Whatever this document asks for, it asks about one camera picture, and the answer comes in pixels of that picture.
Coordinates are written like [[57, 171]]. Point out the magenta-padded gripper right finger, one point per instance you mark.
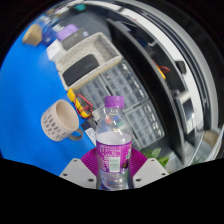
[[150, 170]]

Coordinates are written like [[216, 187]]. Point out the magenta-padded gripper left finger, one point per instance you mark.
[[77, 171]]

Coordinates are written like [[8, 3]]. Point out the clear bottle with purple cap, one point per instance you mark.
[[113, 150]]

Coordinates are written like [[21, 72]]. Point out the black box with white label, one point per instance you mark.
[[89, 133]]

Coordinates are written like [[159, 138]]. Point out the grey small-parts drawer cabinet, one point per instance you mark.
[[145, 125], [93, 93], [125, 85]]

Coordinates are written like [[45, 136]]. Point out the beige patterned mug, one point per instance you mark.
[[58, 121]]

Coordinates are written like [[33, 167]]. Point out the white oscilloscope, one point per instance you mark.
[[186, 111]]

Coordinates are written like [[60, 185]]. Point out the black speaker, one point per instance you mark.
[[80, 69]]

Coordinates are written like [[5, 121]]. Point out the dark workbench shelf unit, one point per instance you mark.
[[150, 66]]

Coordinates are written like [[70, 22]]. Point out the small white box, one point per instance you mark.
[[56, 50]]

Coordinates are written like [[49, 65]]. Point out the white perforated crate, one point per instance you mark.
[[96, 50]]

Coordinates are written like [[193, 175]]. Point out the dark grey flat box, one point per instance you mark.
[[77, 38]]

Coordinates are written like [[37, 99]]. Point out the purple bag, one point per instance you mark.
[[66, 31]]

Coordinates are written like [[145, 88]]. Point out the blue box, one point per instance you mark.
[[48, 31]]

